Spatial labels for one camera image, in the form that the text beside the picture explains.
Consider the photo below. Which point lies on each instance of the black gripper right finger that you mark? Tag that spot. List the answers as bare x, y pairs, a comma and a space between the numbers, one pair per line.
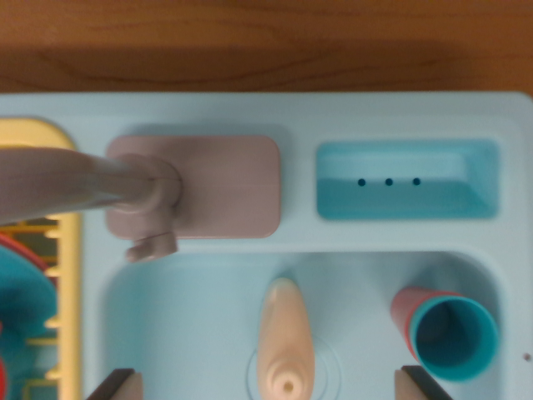
418, 387

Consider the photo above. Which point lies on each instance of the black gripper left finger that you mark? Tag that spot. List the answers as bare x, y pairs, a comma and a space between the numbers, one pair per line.
121, 387

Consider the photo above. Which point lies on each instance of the peach detergent bottle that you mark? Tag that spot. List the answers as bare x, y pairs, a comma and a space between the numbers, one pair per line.
285, 325

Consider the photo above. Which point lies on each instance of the light blue toy sink unit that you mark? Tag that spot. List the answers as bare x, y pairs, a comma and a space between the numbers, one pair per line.
291, 241

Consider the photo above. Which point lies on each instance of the teal and pink cups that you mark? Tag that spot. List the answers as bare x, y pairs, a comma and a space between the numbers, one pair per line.
449, 333

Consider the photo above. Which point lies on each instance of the red plastic cup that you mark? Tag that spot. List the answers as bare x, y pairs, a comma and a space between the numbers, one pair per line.
404, 308

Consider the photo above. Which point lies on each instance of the yellow dish rack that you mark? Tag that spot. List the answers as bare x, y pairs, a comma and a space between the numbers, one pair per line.
68, 271

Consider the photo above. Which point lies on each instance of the red plastic plate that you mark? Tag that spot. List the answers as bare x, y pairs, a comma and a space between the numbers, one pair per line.
16, 243

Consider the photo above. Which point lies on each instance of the grey toy faucet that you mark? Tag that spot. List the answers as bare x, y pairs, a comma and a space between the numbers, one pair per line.
229, 187

